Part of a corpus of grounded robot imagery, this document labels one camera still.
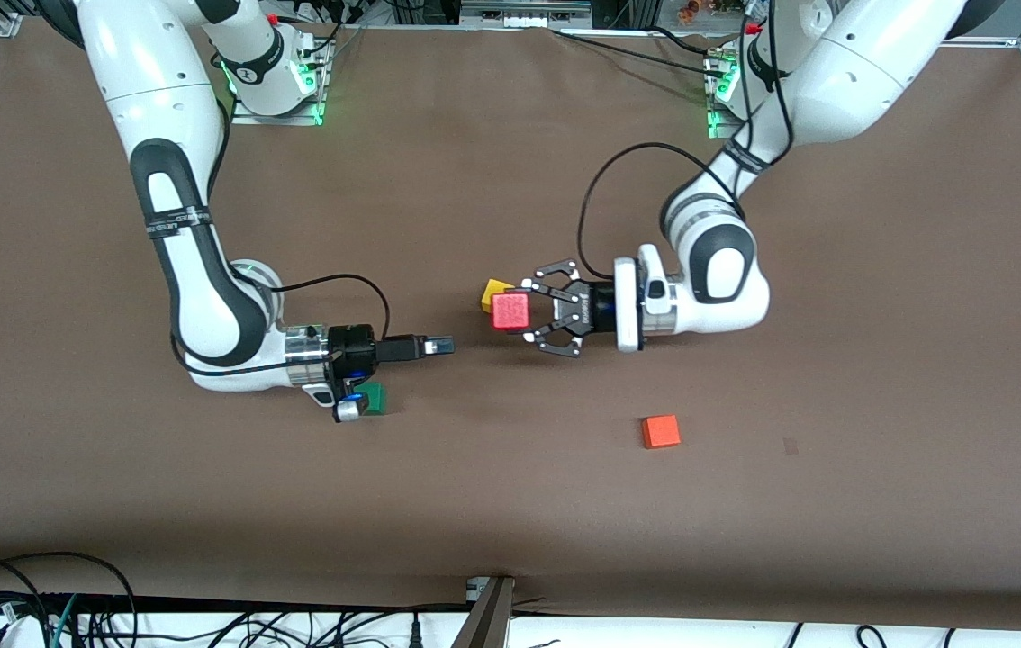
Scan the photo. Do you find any red wooden block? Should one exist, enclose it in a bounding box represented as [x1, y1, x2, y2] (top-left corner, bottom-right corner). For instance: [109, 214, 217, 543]
[492, 292, 531, 332]

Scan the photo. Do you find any orange wooden block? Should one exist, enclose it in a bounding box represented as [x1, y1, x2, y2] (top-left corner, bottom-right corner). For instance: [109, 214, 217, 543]
[641, 414, 682, 450]

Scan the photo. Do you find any grey power strip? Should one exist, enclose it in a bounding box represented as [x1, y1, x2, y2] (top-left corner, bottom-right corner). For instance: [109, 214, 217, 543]
[461, 0, 592, 28]

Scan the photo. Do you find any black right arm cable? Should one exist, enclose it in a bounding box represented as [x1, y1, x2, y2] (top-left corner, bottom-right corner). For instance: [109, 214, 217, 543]
[170, 274, 391, 374]

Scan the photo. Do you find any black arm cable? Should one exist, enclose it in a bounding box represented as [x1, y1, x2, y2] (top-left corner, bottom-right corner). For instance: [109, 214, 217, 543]
[577, 0, 786, 282]
[170, 274, 391, 374]

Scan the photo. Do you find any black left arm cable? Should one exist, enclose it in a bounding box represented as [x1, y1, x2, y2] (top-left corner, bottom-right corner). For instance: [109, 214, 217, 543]
[577, 0, 786, 282]

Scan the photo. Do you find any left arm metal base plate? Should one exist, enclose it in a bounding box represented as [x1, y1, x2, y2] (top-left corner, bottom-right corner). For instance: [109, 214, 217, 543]
[705, 49, 745, 143]

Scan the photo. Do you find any black base cable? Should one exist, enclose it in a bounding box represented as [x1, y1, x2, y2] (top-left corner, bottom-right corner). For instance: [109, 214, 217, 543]
[551, 27, 727, 78]

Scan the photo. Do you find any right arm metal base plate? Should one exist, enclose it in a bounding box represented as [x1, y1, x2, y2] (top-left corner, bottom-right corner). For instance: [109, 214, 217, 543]
[230, 40, 331, 127]

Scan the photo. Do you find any metal table edge bracket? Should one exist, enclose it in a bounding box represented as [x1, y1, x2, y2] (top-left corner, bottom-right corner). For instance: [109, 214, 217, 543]
[452, 576, 517, 648]

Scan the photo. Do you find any black looping cable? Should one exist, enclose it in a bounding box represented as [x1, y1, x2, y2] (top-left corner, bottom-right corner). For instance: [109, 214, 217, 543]
[0, 552, 138, 648]

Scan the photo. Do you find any teal cable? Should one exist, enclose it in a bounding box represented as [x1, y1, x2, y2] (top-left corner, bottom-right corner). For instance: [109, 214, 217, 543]
[50, 594, 79, 648]

